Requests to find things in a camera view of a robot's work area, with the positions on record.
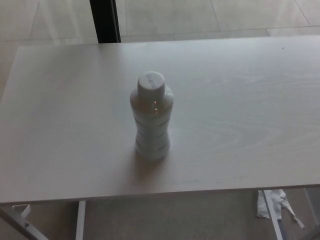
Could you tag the white plastic bottle with cap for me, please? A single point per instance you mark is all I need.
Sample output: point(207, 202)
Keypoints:
point(152, 120)

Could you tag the black vertical pillar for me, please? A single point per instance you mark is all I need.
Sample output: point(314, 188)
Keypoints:
point(105, 20)

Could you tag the white table leg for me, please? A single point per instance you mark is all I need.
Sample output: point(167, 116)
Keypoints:
point(278, 230)
point(80, 220)

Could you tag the torn white paper scrap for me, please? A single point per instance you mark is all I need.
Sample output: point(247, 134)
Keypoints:
point(262, 207)

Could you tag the thin white table frame bar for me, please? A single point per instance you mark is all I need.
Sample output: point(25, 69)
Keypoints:
point(309, 198)

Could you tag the white table brace with bracket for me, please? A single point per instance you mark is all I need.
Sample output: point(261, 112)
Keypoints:
point(30, 230)

